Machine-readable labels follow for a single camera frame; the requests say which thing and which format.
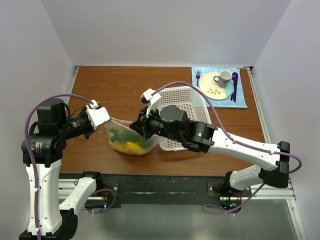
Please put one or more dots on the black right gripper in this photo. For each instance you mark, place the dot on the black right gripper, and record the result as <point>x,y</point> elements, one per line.
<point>143,128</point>

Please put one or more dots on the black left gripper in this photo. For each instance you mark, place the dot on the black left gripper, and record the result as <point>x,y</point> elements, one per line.
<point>90,129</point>

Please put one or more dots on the clear zip top bag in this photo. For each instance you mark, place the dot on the clear zip top bag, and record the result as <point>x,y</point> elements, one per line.
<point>117,123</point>

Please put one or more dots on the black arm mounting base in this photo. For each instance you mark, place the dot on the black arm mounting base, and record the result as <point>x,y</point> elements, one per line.
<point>131,189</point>

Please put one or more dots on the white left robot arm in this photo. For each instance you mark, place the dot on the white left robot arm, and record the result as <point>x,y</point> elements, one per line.
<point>47,128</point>

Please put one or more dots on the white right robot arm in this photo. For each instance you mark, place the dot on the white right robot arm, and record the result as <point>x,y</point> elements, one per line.
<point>268,165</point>

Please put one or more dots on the fake green bell pepper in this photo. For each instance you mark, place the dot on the fake green bell pepper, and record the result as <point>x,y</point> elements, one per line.
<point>126,135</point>

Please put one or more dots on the white perforated plastic basket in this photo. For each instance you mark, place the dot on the white perforated plastic basket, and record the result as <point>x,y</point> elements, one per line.
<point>186,99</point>

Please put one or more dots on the purple plastic fork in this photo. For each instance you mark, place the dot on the purple plastic fork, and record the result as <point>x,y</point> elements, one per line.
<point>198,76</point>

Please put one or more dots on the cream and teal plate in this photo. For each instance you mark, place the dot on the cream and teal plate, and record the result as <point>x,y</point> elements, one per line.
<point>211,88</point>

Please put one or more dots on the grey ceramic mug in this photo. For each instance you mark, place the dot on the grey ceramic mug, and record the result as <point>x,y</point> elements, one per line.
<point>223,78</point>

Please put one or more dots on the purple plastic spoon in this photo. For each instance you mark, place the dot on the purple plastic spoon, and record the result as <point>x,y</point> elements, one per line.
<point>235,85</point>

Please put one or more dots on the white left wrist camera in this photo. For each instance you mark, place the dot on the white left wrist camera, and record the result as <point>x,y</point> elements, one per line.
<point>97,114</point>

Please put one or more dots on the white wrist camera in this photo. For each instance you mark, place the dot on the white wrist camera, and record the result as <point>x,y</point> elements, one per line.
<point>97,114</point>
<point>150,98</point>

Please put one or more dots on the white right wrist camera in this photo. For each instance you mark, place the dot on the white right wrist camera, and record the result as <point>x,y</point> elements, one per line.
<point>150,98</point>

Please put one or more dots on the aluminium table frame rail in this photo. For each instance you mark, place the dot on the aluminium table frame rail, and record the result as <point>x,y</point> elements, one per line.
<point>275,194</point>

